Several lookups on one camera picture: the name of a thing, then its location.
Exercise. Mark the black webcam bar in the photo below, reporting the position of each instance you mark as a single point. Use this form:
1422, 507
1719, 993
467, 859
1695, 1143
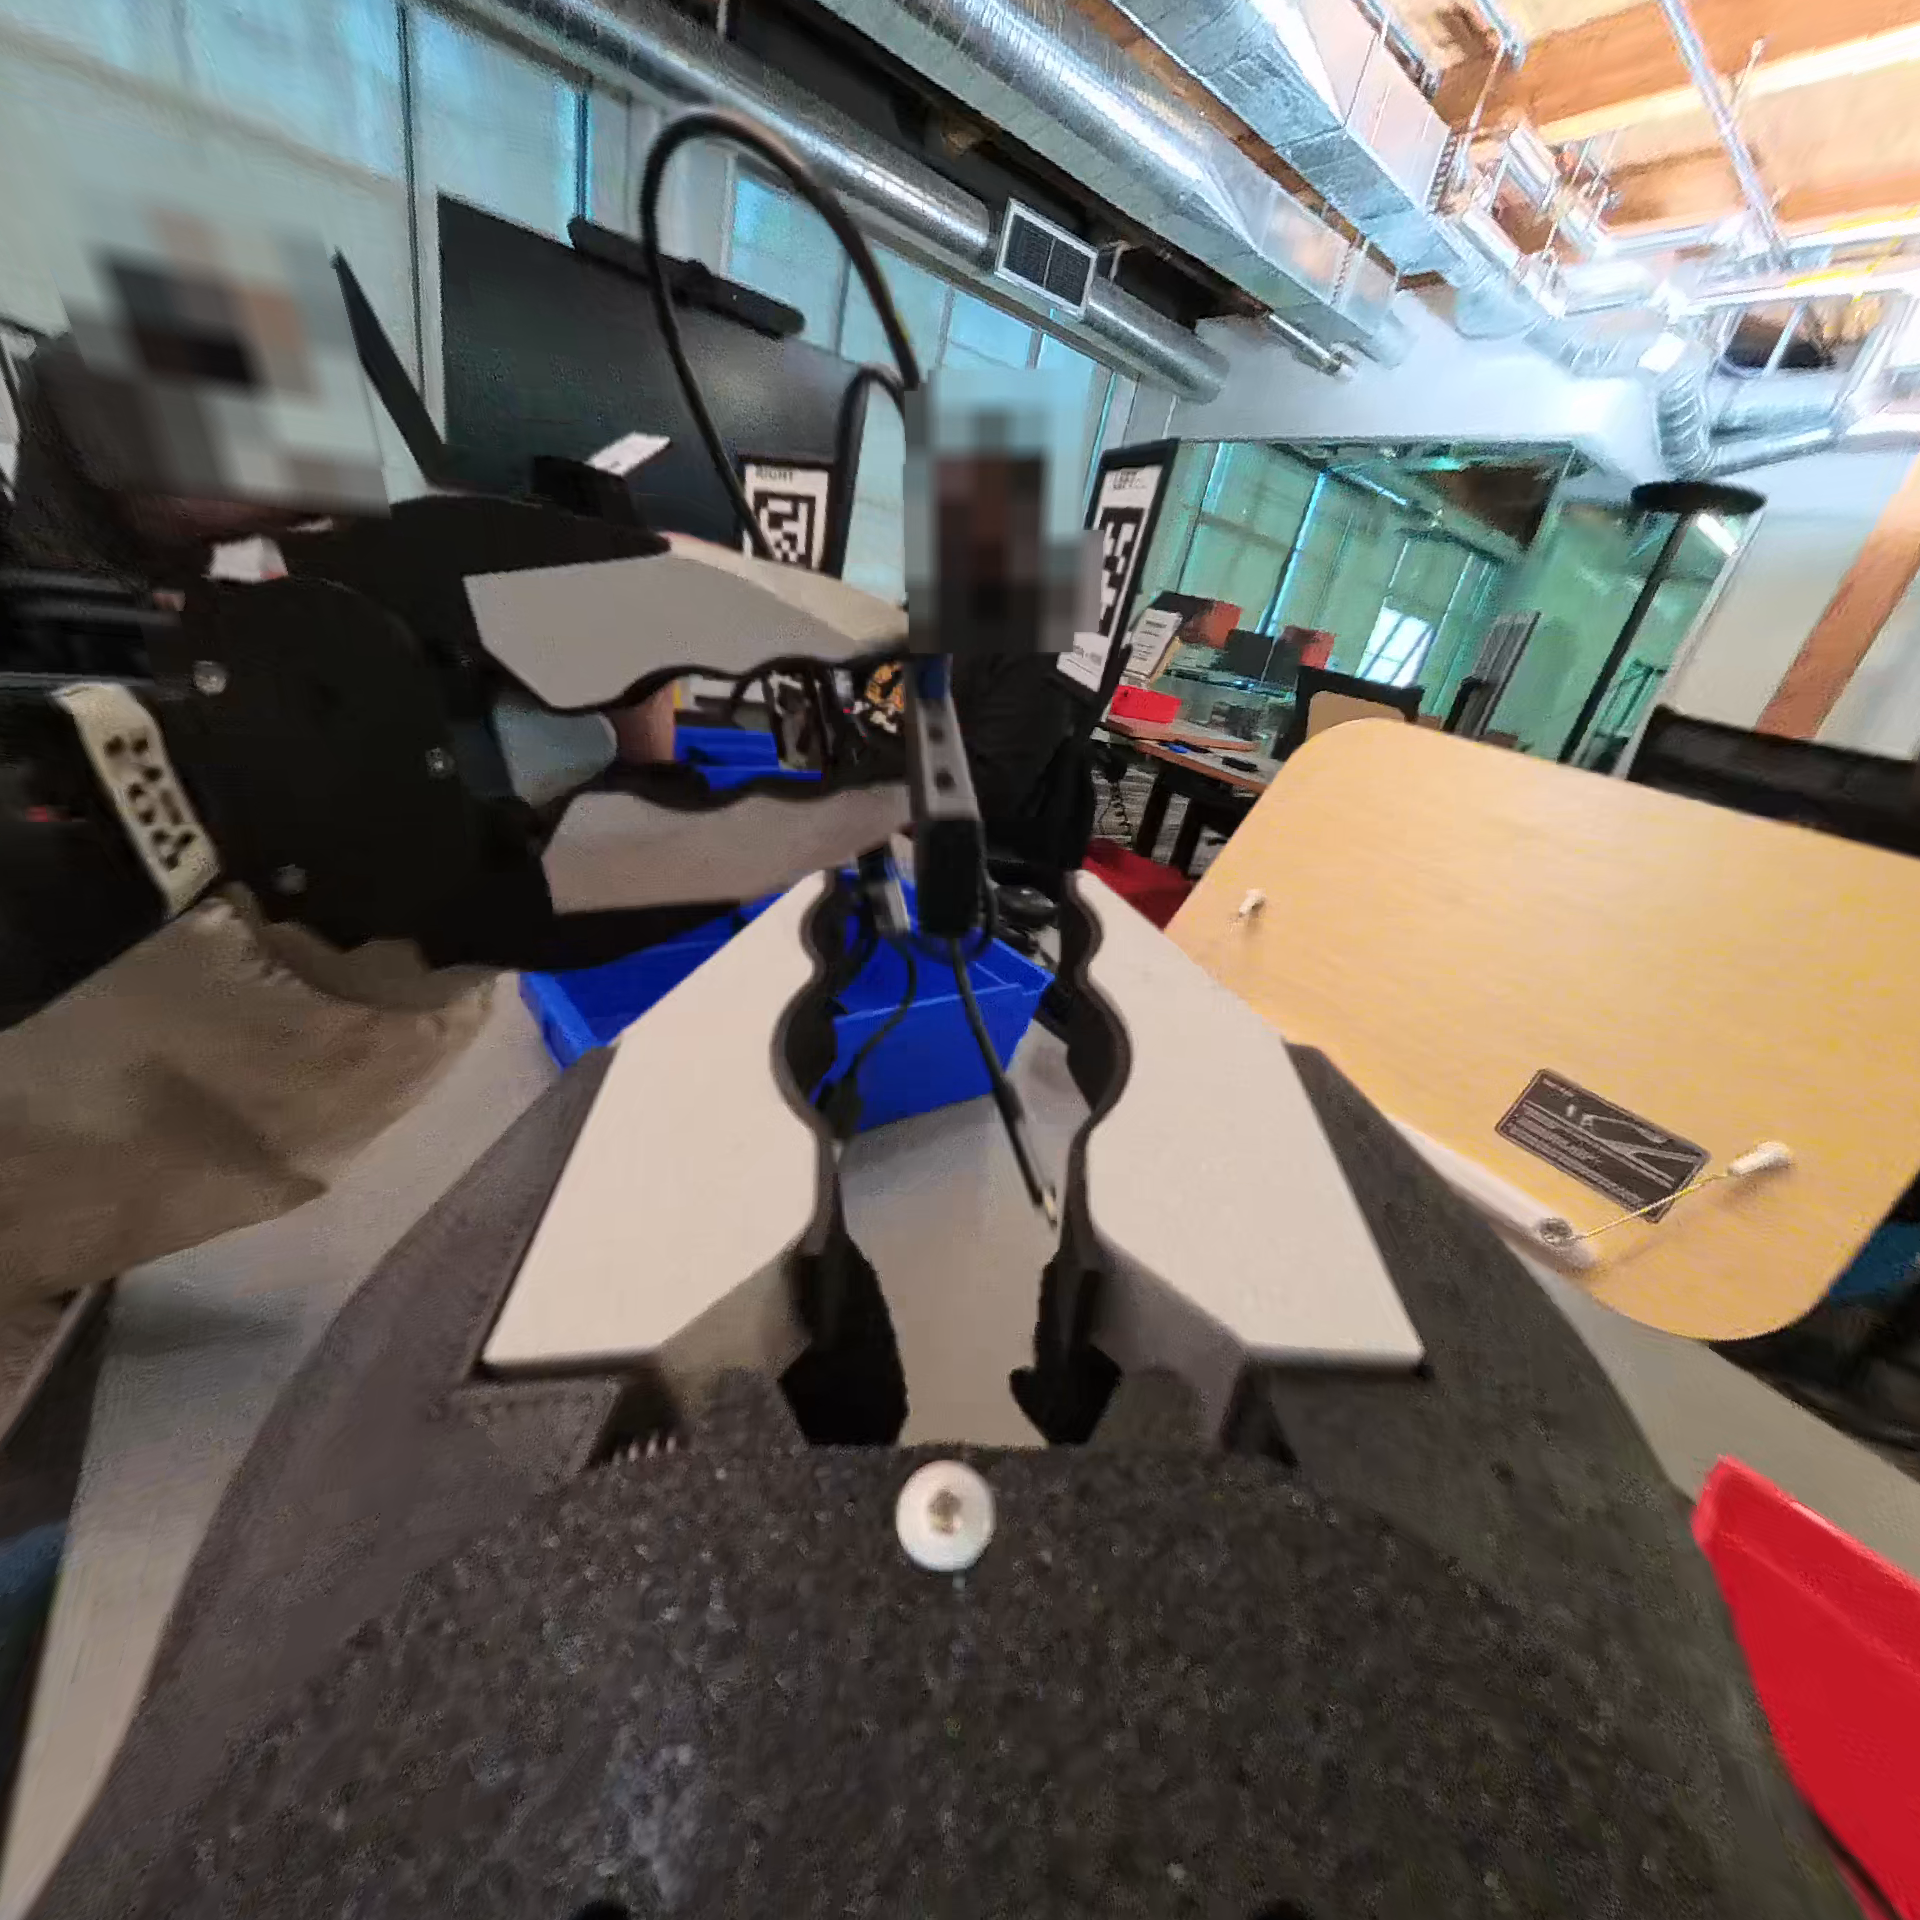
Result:
676, 278

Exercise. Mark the printed marker sign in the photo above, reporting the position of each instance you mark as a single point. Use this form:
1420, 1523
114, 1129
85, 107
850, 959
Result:
788, 517
1126, 557

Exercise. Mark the person's left forearm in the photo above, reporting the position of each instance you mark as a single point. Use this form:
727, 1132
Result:
195, 1095

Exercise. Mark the wooden book stand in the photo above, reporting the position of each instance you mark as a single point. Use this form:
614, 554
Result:
1501, 932

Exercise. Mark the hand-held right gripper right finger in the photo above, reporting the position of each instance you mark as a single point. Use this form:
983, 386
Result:
1244, 1202

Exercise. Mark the red storage bin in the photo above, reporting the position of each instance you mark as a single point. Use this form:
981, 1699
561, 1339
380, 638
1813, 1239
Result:
1830, 1652

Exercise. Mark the person's left hand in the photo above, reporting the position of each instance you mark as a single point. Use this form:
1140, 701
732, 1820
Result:
649, 734

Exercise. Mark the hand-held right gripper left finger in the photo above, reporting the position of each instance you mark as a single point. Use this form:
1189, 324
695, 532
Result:
662, 1202

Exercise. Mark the silver ventilation duct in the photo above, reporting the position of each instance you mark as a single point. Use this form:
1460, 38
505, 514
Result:
931, 203

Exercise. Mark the black screen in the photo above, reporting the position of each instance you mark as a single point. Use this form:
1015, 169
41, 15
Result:
1770, 780

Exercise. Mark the grey desk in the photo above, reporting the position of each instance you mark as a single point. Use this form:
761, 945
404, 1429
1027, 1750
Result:
226, 1426

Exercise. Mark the black floor lamp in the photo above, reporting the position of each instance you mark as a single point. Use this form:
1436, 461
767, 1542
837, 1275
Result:
1695, 499

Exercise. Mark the white vent grille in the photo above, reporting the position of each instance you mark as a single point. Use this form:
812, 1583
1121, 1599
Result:
1045, 260

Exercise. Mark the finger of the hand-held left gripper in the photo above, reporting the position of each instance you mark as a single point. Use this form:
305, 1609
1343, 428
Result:
705, 850
676, 615

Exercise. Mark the grey USB hub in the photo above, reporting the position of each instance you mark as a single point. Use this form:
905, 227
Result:
942, 750

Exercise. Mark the large black monitor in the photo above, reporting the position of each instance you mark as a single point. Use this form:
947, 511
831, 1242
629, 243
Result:
601, 406

